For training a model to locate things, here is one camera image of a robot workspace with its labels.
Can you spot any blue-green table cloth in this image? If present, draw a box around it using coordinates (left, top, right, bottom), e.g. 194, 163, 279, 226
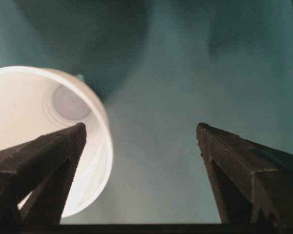
0, 0, 293, 225

